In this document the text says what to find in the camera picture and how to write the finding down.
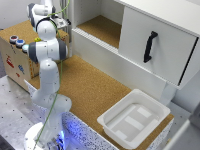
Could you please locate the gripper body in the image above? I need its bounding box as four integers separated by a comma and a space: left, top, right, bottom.
54, 16, 72, 31

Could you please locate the white plastic box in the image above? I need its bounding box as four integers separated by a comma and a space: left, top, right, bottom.
96, 88, 172, 150

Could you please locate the green button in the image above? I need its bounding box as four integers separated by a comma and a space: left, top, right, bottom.
21, 44, 31, 54

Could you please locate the blue button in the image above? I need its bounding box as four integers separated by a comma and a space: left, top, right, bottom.
15, 38, 26, 48

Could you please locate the white cabinet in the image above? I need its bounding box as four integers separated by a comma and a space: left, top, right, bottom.
70, 0, 200, 108

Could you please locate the red button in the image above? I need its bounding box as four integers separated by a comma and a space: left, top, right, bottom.
9, 35, 19, 44

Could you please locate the white sliding door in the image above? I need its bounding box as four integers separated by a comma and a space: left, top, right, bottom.
118, 5, 200, 87

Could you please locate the green cable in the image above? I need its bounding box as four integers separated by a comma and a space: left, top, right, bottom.
33, 0, 72, 150

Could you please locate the black door handle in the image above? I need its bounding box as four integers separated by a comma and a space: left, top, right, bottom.
143, 30, 159, 64

